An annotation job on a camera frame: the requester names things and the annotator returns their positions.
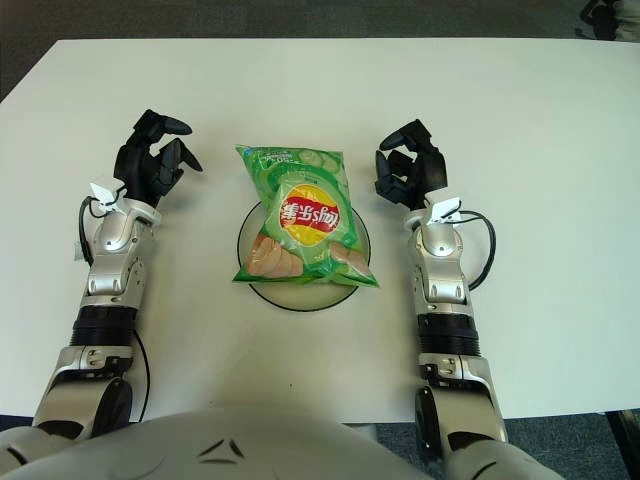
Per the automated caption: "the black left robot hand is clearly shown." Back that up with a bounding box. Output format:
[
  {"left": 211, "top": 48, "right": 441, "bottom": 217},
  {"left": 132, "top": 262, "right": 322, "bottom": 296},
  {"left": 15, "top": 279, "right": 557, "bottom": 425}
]
[{"left": 113, "top": 109, "right": 204, "bottom": 209}]

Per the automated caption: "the office chair in background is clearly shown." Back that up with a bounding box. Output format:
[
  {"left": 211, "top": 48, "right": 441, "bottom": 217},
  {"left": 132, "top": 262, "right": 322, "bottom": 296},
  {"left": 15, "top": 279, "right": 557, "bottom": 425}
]
[{"left": 579, "top": 0, "right": 640, "bottom": 44}]

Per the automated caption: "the white plate with black rim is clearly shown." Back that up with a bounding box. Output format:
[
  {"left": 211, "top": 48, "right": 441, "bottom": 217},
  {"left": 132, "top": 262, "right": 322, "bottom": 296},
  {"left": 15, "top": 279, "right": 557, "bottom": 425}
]
[{"left": 237, "top": 199, "right": 372, "bottom": 312}]

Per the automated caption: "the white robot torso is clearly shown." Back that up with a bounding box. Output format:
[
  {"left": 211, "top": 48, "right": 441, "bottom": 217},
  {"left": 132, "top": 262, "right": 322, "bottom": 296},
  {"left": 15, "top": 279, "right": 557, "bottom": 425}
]
[{"left": 0, "top": 407, "right": 446, "bottom": 480}]

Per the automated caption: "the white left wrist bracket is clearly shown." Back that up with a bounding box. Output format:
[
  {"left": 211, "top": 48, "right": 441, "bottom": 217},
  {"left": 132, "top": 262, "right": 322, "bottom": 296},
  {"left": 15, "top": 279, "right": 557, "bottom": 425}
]
[{"left": 89, "top": 182, "right": 119, "bottom": 209}]

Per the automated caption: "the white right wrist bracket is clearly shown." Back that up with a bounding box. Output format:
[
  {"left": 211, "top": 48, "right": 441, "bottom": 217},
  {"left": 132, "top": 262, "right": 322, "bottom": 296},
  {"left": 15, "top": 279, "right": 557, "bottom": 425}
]
[{"left": 430, "top": 197, "right": 461, "bottom": 224}]

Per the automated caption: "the dark table leg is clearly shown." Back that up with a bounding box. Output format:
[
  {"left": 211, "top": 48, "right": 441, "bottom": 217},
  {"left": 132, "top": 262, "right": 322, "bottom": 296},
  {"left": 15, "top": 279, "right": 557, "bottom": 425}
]
[{"left": 604, "top": 409, "right": 640, "bottom": 480}]

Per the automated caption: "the green potato chips bag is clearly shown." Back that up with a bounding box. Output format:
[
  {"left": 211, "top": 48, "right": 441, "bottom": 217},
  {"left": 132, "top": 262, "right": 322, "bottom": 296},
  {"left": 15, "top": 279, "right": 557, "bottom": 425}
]
[{"left": 232, "top": 143, "right": 380, "bottom": 289}]

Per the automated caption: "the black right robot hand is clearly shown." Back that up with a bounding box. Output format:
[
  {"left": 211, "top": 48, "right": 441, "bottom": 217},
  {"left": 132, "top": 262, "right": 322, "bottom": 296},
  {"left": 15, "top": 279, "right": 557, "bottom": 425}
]
[{"left": 374, "top": 118, "right": 448, "bottom": 211}]

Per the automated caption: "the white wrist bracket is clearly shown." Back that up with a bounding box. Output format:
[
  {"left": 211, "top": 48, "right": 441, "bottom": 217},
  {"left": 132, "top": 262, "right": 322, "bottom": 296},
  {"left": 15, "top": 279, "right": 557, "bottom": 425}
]
[
  {"left": 89, "top": 182, "right": 119, "bottom": 209},
  {"left": 430, "top": 197, "right": 461, "bottom": 224}
]

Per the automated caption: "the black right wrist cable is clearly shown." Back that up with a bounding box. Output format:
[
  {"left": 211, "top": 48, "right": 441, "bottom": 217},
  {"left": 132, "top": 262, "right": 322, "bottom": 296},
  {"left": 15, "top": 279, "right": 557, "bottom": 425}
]
[{"left": 457, "top": 209, "right": 497, "bottom": 290}]

